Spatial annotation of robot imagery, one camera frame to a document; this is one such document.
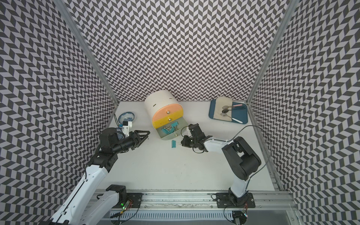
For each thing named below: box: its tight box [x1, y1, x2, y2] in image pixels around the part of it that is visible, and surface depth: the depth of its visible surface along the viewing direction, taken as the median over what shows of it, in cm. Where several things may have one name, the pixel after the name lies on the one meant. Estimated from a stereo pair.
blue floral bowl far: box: [118, 111, 135, 125], surface depth 107 cm
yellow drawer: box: [152, 108, 184, 129], surface depth 92 cm
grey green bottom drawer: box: [156, 116, 189, 141], surface depth 98 cm
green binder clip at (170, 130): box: [167, 126, 174, 134], surface depth 101 cm
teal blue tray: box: [208, 99, 248, 125], surface depth 113 cm
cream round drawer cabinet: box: [144, 90, 189, 140], surface depth 93 cm
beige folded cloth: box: [213, 96, 233, 122], surface depth 116 cm
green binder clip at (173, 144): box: [171, 139, 177, 149], surface depth 95 cm
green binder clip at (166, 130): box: [162, 127, 171, 134], surface depth 99 cm
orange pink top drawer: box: [152, 103, 184, 122], surface depth 85 cm
